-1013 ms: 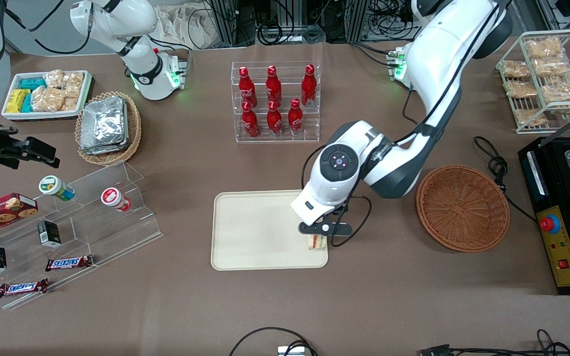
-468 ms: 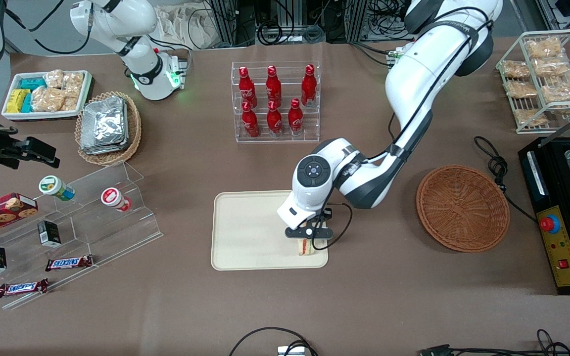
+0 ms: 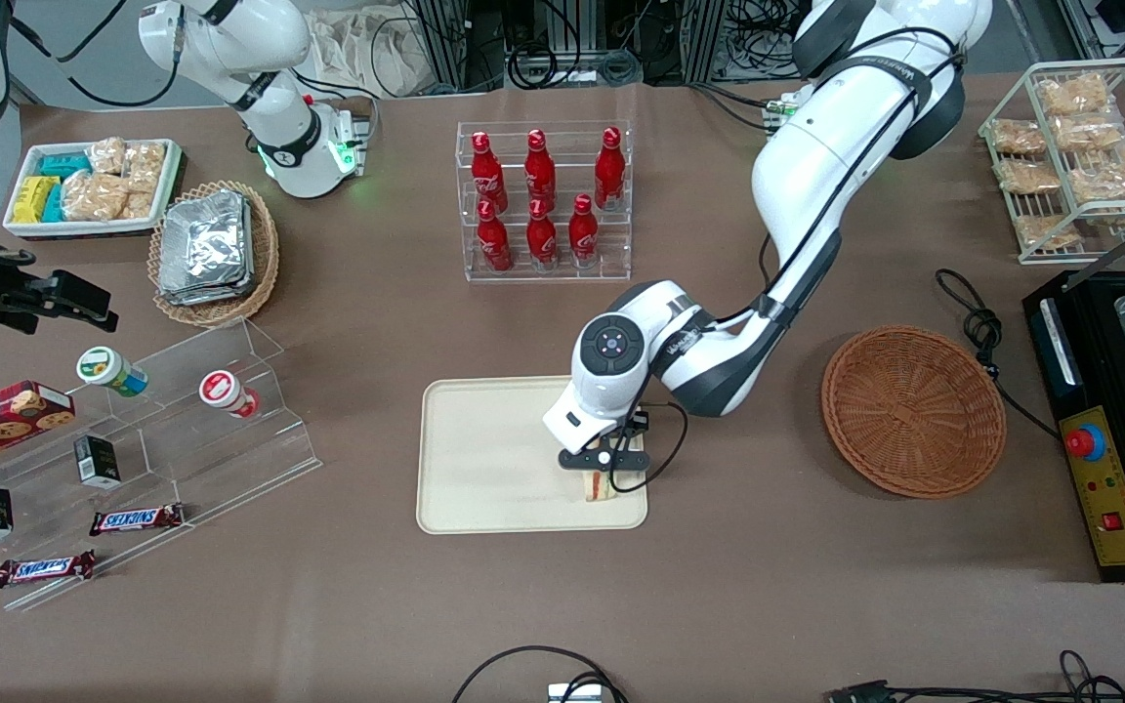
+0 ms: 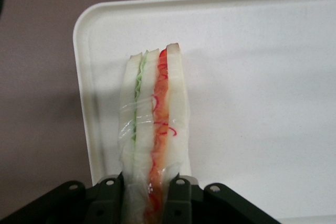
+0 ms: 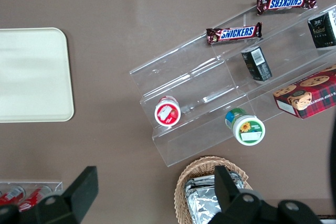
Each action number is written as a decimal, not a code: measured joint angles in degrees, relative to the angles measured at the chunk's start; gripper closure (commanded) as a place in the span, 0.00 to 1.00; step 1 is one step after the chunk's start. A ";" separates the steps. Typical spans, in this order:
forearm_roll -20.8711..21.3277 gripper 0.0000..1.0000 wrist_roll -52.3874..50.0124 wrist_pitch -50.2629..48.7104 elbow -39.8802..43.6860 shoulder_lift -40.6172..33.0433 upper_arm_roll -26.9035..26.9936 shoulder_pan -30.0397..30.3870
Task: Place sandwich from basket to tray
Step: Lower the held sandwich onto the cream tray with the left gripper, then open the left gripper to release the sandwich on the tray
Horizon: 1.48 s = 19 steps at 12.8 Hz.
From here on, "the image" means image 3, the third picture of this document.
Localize red cola bottle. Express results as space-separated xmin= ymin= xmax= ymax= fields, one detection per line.
xmin=523 ymin=129 xmax=557 ymax=206
xmin=526 ymin=198 xmax=559 ymax=269
xmin=594 ymin=127 xmax=625 ymax=211
xmin=477 ymin=200 xmax=513 ymax=272
xmin=568 ymin=193 xmax=600 ymax=268
xmin=473 ymin=132 xmax=510 ymax=211

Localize green lid snack cup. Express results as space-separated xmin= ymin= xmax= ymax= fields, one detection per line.
xmin=76 ymin=347 xmax=149 ymax=398

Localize stack of foil containers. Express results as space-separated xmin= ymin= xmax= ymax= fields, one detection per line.
xmin=157 ymin=190 xmax=254 ymax=307

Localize black cable loop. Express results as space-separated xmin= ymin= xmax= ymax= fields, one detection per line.
xmin=452 ymin=644 xmax=627 ymax=703

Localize black sealing machine yellow panel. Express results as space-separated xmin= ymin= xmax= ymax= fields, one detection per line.
xmin=1023 ymin=271 xmax=1125 ymax=584

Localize clear acrylic bottle rack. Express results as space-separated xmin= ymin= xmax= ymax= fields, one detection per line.
xmin=455 ymin=119 xmax=634 ymax=284

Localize clear acrylic stepped display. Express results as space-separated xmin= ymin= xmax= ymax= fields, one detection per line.
xmin=0 ymin=317 xmax=321 ymax=613

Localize brown round wicker basket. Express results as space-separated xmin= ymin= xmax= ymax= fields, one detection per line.
xmin=821 ymin=325 xmax=1008 ymax=500

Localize coiled grey cable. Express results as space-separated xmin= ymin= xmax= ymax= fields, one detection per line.
xmin=507 ymin=44 xmax=644 ymax=89

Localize yellow snack pack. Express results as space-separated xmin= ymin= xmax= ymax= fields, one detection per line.
xmin=13 ymin=176 xmax=59 ymax=225

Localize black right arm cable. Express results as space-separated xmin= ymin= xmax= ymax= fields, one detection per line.
xmin=11 ymin=0 xmax=183 ymax=108

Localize cream plastic tray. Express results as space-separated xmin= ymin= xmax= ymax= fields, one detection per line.
xmin=416 ymin=373 xmax=649 ymax=535

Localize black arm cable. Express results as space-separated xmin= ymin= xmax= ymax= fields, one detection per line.
xmin=11 ymin=0 xmax=183 ymax=108
xmin=609 ymin=27 xmax=969 ymax=492

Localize black cable with connector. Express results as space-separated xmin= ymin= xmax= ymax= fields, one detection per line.
xmin=826 ymin=649 xmax=1125 ymax=703

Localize tan wicker basket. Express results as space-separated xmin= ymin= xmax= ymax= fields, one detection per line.
xmin=147 ymin=181 xmax=280 ymax=328

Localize red plaid cookie box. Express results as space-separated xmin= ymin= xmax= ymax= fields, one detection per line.
xmin=0 ymin=381 xmax=76 ymax=476

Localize snickers chocolate bar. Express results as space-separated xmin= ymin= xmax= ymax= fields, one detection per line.
xmin=0 ymin=550 xmax=97 ymax=589
xmin=89 ymin=503 xmax=185 ymax=536

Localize beige cloth bag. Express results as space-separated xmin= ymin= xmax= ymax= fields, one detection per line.
xmin=307 ymin=8 xmax=446 ymax=99

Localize red lid snack cup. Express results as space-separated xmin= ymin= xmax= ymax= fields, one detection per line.
xmin=199 ymin=369 xmax=261 ymax=419

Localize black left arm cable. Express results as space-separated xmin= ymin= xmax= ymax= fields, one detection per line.
xmin=609 ymin=27 xmax=969 ymax=492

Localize white rectangular snack tray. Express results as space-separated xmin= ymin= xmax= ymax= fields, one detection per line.
xmin=3 ymin=139 xmax=183 ymax=240

